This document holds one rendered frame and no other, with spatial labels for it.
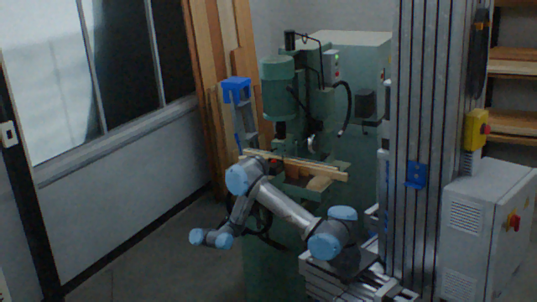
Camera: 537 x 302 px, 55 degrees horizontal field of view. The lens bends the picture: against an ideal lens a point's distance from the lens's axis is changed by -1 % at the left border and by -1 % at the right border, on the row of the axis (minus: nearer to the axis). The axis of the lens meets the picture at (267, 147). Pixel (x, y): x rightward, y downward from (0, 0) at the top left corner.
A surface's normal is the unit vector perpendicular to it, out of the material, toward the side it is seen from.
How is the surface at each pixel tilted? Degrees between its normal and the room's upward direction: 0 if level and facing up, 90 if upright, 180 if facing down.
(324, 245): 94
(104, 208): 90
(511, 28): 90
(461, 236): 90
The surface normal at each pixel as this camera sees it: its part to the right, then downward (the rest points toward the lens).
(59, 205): 0.87, 0.14
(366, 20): -0.50, 0.36
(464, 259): -0.70, 0.32
